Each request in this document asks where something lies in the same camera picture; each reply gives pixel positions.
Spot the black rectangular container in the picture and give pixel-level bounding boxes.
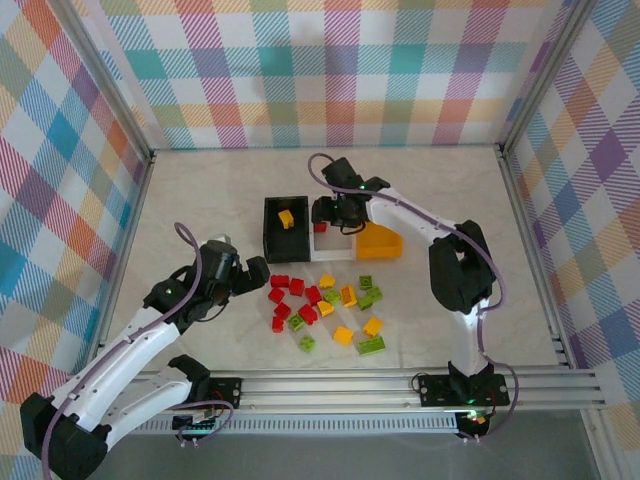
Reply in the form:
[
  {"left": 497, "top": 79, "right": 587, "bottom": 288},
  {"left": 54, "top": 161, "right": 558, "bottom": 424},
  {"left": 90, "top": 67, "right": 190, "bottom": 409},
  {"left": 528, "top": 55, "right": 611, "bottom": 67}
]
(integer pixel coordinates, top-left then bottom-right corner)
[{"left": 262, "top": 195, "right": 311, "bottom": 265}]

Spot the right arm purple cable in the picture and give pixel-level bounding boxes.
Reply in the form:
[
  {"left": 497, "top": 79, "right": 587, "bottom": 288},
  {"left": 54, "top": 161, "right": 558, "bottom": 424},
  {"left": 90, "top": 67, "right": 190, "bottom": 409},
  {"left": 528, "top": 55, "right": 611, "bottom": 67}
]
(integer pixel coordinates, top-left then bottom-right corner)
[{"left": 307, "top": 152, "right": 521, "bottom": 444}]

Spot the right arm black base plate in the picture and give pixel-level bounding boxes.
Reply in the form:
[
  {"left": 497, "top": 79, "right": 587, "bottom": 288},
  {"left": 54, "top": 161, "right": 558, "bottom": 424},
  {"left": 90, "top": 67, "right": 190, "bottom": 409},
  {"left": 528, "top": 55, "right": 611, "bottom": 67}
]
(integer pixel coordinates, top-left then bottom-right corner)
[{"left": 417, "top": 372, "right": 511, "bottom": 407}]

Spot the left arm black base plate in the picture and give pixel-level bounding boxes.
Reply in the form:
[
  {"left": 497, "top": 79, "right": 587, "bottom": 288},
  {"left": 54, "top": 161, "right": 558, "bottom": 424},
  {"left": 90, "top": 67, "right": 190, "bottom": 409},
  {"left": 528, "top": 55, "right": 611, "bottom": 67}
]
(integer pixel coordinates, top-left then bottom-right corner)
[{"left": 207, "top": 377, "right": 244, "bottom": 412}]

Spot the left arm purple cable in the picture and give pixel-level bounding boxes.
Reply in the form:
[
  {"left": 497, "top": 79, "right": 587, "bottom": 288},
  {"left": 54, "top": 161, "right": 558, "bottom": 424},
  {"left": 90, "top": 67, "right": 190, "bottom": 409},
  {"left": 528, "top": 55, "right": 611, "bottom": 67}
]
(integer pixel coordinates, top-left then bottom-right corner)
[{"left": 39, "top": 222, "right": 236, "bottom": 480}]

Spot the aluminium side rail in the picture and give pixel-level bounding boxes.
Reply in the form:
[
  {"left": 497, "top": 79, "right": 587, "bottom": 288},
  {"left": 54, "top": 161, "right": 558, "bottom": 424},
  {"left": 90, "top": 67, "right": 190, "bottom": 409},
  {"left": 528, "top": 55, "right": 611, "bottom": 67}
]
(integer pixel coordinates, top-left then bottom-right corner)
[
  {"left": 497, "top": 144, "right": 581, "bottom": 371},
  {"left": 84, "top": 152, "right": 157, "bottom": 376}
]

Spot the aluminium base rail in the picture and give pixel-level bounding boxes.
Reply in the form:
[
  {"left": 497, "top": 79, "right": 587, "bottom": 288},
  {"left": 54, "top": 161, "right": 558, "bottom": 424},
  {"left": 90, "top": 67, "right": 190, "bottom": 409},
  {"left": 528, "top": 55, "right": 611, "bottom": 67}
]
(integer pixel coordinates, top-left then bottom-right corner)
[{"left": 117, "top": 369, "right": 607, "bottom": 414}]

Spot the aluminium frame post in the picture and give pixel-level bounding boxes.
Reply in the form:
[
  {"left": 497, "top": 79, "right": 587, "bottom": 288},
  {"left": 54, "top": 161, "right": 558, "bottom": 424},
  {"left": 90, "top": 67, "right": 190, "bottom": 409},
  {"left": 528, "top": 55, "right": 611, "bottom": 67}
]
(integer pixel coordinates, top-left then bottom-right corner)
[
  {"left": 497, "top": 0, "right": 600, "bottom": 154},
  {"left": 47, "top": 0, "right": 156, "bottom": 164}
]

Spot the long green lego brick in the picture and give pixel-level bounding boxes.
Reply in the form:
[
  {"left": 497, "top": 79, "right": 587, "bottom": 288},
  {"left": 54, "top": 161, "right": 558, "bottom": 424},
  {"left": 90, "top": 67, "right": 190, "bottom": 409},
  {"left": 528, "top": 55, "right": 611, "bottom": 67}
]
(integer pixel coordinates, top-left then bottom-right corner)
[
  {"left": 357, "top": 335, "right": 387, "bottom": 356},
  {"left": 356, "top": 288, "right": 386, "bottom": 311}
]

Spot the orange rectangular container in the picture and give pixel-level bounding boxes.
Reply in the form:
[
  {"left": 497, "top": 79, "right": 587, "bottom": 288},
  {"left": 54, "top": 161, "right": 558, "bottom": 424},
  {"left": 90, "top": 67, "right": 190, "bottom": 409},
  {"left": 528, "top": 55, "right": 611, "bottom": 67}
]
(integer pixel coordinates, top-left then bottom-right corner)
[{"left": 355, "top": 222, "right": 404, "bottom": 260}]

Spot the green circuit board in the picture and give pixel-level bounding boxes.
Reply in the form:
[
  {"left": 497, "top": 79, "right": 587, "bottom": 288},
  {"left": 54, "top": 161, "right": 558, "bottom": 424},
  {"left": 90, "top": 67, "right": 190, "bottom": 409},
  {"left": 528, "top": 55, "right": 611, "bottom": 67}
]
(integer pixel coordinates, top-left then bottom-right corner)
[{"left": 172, "top": 412, "right": 221, "bottom": 434}]

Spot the grey slotted cable duct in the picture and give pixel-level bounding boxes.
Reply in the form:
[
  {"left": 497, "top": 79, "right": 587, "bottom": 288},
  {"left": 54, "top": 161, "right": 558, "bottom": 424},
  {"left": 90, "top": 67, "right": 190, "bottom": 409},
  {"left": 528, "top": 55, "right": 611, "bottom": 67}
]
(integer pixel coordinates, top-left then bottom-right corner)
[{"left": 124, "top": 417, "right": 461, "bottom": 435}]

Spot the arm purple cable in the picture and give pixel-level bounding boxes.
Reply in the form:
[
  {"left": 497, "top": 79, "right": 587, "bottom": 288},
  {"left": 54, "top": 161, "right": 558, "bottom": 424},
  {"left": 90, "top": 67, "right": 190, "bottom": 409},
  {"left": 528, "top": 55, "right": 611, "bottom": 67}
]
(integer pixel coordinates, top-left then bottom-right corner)
[
  {"left": 307, "top": 152, "right": 521, "bottom": 444},
  {"left": 39, "top": 222, "right": 236, "bottom": 480}
]

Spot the white rectangular container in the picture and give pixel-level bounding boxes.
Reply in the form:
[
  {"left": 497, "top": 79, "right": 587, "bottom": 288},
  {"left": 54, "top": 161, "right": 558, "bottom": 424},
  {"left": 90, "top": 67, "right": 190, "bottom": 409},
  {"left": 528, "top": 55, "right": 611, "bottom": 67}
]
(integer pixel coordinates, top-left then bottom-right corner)
[{"left": 307, "top": 197, "right": 359, "bottom": 263}]

